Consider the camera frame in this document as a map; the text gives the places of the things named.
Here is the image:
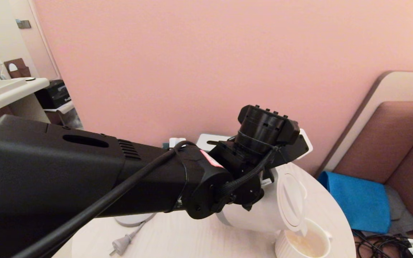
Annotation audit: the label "white ribbed mug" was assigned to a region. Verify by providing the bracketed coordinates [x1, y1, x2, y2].
[275, 219, 333, 258]

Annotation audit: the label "grey power cord with plug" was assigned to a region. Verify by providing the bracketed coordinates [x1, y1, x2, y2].
[109, 220, 147, 256]

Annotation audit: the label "grey-blue tissue box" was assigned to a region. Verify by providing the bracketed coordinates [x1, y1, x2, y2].
[196, 133, 241, 151]

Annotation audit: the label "blue cloth bag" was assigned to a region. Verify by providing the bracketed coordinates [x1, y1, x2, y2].
[318, 171, 390, 234]

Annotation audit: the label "beige wall panel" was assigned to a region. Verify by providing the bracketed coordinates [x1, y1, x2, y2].
[314, 71, 413, 178]

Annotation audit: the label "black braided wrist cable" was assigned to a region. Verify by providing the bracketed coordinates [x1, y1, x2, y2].
[221, 147, 280, 196]

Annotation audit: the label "brown tissue holder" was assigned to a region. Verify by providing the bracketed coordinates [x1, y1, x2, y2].
[4, 58, 31, 78]

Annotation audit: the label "beige sink pedestal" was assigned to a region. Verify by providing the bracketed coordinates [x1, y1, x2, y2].
[13, 94, 51, 124]

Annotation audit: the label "long black arm cable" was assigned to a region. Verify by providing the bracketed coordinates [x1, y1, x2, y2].
[11, 140, 194, 258]

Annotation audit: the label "brown upholstered sofa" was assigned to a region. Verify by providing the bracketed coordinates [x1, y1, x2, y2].
[332, 101, 413, 240]

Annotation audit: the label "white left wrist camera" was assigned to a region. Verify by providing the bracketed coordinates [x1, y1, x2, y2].
[293, 128, 313, 160]

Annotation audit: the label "grey cloth bag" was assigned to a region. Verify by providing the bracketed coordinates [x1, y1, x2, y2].
[382, 185, 413, 236]

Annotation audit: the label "tangled black cables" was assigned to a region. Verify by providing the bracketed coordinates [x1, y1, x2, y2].
[352, 231, 413, 258]

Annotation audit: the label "black box appliance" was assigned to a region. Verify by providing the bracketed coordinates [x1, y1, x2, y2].
[34, 80, 71, 110]

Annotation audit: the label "white luggage rack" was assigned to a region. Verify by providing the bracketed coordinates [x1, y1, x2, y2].
[44, 101, 83, 129]

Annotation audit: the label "white electric kettle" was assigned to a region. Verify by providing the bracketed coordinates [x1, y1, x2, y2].
[215, 162, 309, 237]

